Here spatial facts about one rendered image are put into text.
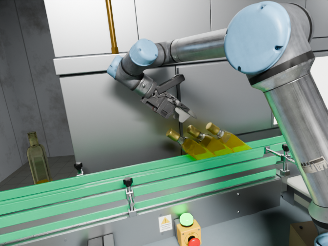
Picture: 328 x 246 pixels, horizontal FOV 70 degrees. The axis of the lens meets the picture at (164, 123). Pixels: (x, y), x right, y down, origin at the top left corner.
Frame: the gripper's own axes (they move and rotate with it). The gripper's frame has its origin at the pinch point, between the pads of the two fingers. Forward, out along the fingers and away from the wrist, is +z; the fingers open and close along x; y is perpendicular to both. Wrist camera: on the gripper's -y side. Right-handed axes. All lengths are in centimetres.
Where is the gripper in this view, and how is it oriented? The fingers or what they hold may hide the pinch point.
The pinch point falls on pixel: (192, 113)
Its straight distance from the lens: 91.8
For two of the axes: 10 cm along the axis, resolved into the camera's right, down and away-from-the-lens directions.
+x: 2.8, 2.2, -9.3
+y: -5.6, 8.3, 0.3
